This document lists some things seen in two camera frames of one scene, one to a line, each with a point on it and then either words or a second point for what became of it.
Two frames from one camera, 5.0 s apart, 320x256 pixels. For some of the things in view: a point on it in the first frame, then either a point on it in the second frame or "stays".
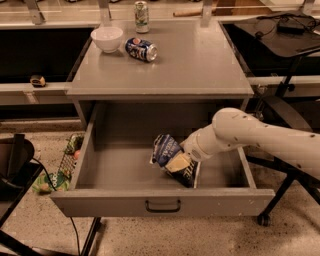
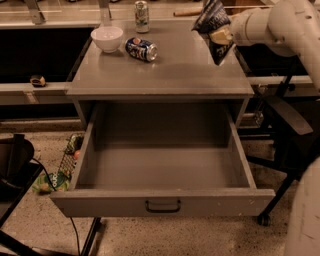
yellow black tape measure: [38, 81] stays
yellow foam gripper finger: [177, 164] to [222, 36]
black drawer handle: [162, 210] stays
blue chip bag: [165, 145] to [210, 17]
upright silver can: [141, 10] stays
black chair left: [18, 173] stays
